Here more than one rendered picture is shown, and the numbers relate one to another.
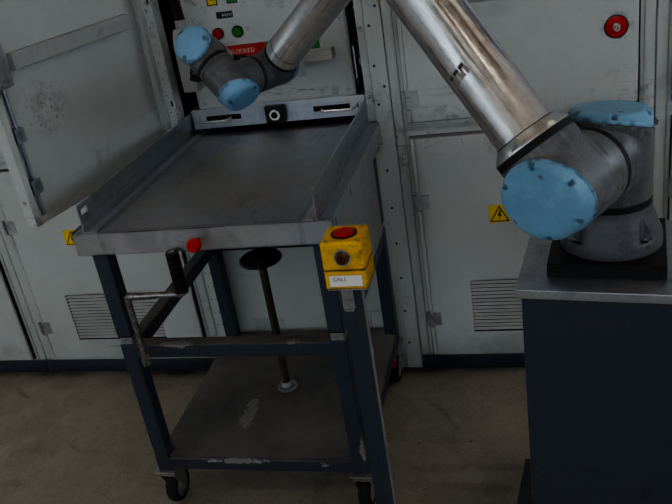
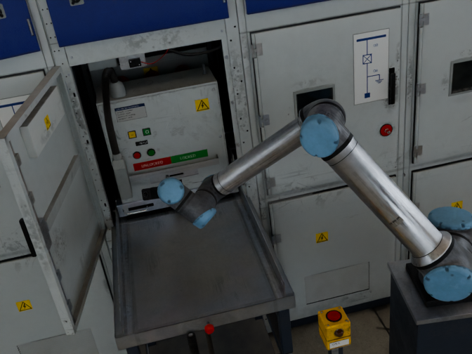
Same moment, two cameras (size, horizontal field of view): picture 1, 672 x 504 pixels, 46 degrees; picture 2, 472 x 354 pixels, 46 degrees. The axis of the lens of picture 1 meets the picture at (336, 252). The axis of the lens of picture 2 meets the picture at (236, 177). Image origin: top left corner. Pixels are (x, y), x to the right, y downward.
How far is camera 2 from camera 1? 102 cm
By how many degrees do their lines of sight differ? 21
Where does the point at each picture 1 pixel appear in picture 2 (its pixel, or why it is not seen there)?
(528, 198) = (442, 284)
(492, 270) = (317, 269)
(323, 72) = (210, 170)
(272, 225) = (257, 305)
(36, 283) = not seen: outside the picture
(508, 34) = not seen: hidden behind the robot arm
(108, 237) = (142, 334)
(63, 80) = (62, 220)
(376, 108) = (247, 189)
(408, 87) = (269, 175)
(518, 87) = (428, 225)
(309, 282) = not seen: hidden behind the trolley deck
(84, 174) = (79, 279)
